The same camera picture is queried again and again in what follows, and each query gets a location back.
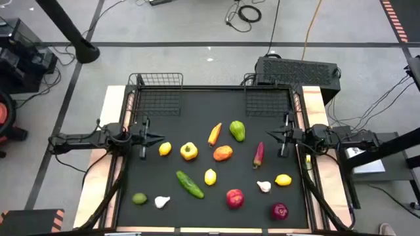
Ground orange oval vegetable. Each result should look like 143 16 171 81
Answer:
213 145 234 163

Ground white printed sheet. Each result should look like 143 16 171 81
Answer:
343 136 387 174

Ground yellow cable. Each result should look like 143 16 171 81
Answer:
301 0 324 62

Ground red black round machine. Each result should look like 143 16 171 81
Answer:
0 90 29 158

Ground coiled black cable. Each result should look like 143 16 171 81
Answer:
224 0 263 33

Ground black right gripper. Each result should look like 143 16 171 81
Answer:
266 111 305 158

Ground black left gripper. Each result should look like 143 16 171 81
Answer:
129 116 165 161

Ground green cucumber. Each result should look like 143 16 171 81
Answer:
175 170 205 200

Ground black mat with orange stripes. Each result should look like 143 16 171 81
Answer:
380 0 420 43
0 208 66 236

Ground black wire basket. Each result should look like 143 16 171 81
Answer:
243 72 298 118
127 72 184 117

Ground red apple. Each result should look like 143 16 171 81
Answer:
225 188 245 210

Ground white garlic bulb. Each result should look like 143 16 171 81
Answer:
154 195 171 210
256 180 272 193

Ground black computer case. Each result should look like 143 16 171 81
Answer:
254 55 342 106

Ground yellow bell pepper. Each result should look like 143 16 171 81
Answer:
179 142 199 162

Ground black pole stand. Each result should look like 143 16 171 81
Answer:
34 0 101 65

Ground orange yellow chili pepper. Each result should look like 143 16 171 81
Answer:
207 122 223 148

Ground green bell pepper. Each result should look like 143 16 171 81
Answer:
229 120 246 143

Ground black table mat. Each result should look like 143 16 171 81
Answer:
116 87 310 229

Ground green lime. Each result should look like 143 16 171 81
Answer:
131 192 148 206

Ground black equipment cart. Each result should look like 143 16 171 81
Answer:
0 16 60 96

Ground wooden table with black frame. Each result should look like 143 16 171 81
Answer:
72 84 357 236

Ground red chili pepper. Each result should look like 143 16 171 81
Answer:
252 141 265 170

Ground yellow lemon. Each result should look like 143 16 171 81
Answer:
158 142 173 157
274 174 293 187
203 168 218 187

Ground dark red onion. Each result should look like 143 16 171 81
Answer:
270 202 290 222

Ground long black cable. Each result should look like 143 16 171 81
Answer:
264 0 282 56

